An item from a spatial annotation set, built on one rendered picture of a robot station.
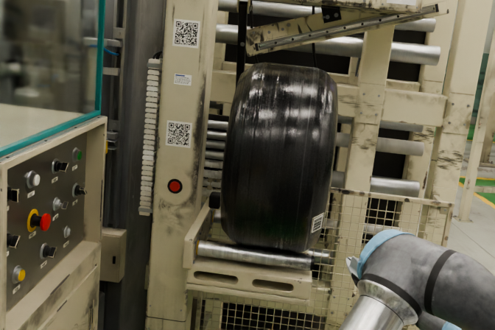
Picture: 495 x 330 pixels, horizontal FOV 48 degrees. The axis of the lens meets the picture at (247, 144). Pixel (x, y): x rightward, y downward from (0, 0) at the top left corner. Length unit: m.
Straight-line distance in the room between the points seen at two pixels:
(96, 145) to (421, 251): 0.95
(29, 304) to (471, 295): 0.92
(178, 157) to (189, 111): 0.14
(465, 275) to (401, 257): 0.11
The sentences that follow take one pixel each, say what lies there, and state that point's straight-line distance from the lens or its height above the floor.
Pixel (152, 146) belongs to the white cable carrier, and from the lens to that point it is 1.69.
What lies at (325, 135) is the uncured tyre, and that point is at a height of 1.30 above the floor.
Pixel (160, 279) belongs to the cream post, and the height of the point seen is 0.75.
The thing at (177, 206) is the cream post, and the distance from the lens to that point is 1.71.
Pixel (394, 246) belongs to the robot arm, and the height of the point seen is 1.21.
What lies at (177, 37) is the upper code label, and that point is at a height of 1.50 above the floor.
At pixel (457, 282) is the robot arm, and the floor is 1.19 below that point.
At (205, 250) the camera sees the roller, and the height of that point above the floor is 0.90.
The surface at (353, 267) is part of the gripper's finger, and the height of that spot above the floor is 0.99.
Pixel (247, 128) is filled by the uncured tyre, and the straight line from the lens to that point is 1.44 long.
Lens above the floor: 1.56
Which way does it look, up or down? 12 degrees down
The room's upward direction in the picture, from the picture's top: 6 degrees clockwise
